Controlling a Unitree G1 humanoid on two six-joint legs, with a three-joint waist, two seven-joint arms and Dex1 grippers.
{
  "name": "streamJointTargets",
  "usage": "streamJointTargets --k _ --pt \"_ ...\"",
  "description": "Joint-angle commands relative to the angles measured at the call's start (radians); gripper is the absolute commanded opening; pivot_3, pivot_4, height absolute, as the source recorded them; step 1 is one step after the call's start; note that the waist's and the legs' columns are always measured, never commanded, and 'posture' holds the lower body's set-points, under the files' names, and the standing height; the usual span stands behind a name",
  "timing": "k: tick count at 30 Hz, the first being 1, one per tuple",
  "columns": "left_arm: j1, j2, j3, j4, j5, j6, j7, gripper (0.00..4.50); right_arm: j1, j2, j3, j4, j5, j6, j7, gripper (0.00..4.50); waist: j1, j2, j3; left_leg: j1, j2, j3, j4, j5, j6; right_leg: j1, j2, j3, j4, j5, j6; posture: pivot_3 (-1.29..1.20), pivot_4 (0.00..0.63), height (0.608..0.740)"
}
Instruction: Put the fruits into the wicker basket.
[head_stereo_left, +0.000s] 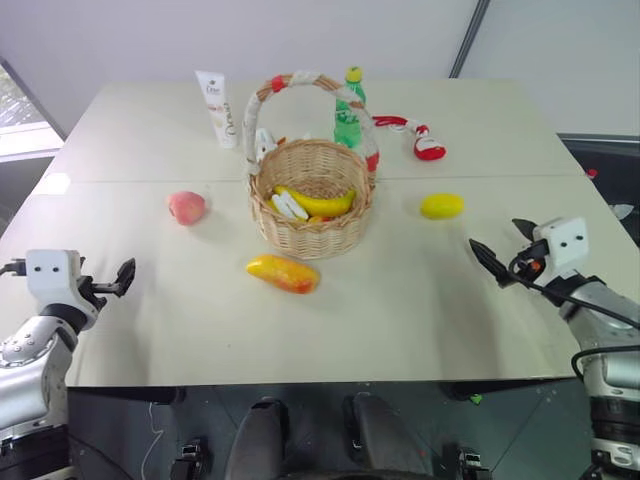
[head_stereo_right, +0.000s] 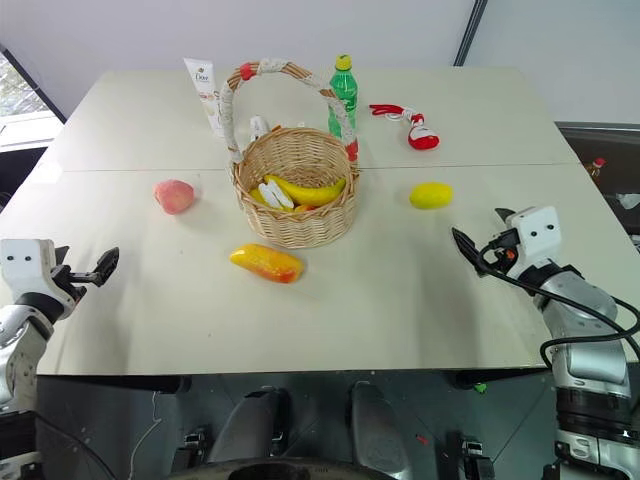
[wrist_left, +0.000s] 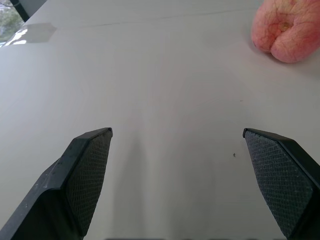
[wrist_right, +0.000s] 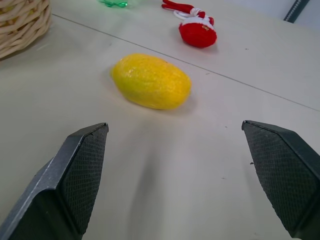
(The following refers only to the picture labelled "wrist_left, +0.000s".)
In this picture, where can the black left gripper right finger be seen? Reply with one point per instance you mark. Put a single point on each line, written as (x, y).
(285, 180)

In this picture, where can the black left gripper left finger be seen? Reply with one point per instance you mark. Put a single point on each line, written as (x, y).
(75, 185)

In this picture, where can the pink peach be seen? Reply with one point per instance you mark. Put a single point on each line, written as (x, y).
(287, 30)

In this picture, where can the dark window frame post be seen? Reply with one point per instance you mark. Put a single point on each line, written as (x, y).
(22, 9)

